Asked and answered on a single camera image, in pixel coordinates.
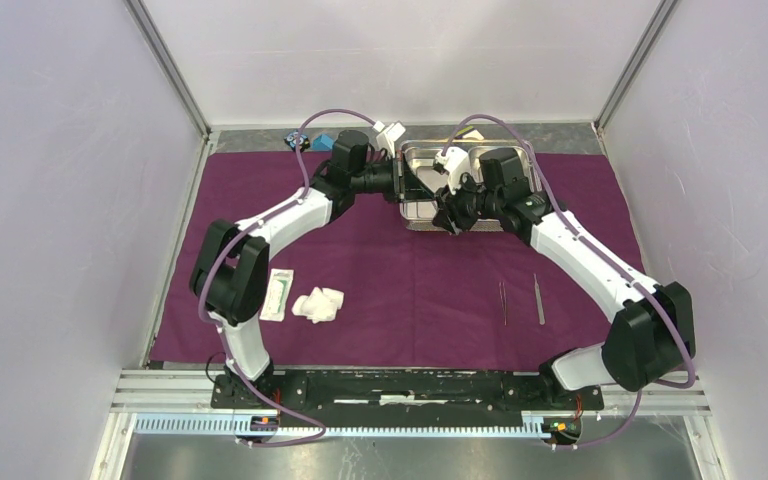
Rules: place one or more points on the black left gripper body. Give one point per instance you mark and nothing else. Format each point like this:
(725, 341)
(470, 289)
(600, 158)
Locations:
(397, 178)

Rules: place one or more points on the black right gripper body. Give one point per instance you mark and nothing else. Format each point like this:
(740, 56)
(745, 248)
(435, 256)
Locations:
(463, 208)

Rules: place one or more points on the metal mesh instrument tray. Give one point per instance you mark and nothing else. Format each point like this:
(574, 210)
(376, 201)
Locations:
(465, 145)

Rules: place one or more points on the thin curved steel tweezers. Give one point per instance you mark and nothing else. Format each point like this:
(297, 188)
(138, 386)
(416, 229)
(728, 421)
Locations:
(503, 302)

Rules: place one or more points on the purple cloth wrap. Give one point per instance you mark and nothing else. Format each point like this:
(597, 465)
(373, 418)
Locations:
(423, 299)

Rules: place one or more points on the steel forceps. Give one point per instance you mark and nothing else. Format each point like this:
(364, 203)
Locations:
(539, 301)

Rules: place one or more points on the white gauze wad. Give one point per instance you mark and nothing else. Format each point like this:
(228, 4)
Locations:
(321, 305)

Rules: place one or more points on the suture packet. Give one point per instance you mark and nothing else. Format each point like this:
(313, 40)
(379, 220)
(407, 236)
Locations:
(278, 289)

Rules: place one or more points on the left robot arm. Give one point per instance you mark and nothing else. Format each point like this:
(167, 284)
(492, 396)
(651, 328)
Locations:
(231, 274)

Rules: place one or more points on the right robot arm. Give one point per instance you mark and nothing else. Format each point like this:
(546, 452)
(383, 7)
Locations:
(651, 332)

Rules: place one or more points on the steel left inner pan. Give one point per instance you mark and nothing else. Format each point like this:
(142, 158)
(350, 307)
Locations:
(420, 157)

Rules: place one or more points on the steel pan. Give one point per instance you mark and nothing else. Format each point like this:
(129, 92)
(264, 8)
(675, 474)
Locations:
(526, 162)
(420, 157)

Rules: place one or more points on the steel right inner pan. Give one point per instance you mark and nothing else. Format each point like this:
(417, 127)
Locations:
(526, 162)

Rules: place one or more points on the blue toy block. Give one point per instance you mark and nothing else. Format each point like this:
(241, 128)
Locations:
(322, 143)

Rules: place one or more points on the black blue toy car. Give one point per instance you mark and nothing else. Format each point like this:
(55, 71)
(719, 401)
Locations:
(295, 140)

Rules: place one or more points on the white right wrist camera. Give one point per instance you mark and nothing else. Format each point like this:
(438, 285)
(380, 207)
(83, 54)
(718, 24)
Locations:
(454, 162)

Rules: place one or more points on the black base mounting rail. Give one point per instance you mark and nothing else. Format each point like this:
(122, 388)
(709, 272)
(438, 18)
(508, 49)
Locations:
(419, 397)

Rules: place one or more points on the aluminium corner frame rail right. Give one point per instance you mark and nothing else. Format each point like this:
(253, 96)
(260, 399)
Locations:
(647, 41)

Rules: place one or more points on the aluminium corner frame rail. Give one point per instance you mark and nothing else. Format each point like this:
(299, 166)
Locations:
(163, 55)
(647, 41)

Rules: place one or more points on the aluminium corner frame rail left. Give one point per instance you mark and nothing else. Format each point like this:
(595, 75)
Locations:
(163, 55)

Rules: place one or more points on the aluminium front frame rail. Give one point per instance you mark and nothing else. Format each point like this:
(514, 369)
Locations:
(178, 402)

